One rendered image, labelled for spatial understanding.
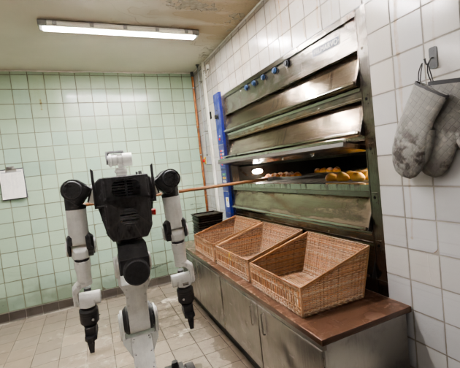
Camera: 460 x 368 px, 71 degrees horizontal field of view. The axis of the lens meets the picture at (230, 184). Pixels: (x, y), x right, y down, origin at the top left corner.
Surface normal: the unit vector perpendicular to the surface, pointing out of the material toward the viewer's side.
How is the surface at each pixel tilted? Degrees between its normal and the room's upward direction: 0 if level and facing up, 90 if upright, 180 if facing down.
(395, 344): 90
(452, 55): 90
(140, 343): 60
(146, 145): 90
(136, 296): 100
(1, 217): 90
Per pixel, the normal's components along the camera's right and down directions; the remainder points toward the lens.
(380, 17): -0.91, 0.12
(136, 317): 0.36, -0.06
